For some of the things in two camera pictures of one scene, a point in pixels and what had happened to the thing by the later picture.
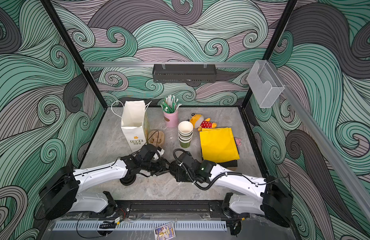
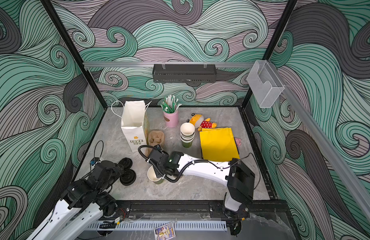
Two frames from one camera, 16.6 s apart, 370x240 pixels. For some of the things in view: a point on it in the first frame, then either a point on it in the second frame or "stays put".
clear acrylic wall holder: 265,83 stays put
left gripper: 163,167 → 118,171
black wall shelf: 184,73 stays put
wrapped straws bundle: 169,104 stays put
